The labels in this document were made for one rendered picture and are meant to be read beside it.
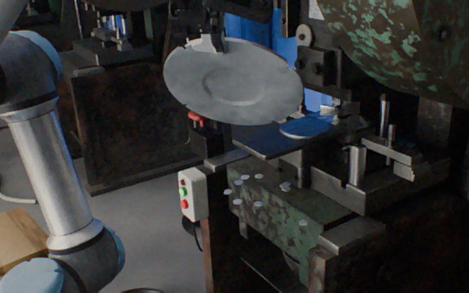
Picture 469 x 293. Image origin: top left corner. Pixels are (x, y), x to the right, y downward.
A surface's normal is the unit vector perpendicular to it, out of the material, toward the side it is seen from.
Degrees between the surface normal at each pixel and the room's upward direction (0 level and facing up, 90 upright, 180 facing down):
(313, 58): 90
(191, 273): 0
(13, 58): 63
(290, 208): 90
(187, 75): 127
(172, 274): 0
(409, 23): 121
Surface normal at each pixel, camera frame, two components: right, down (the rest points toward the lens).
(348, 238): -0.05, -0.91
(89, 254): 0.60, 0.11
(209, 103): -0.17, 0.87
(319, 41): -0.83, 0.25
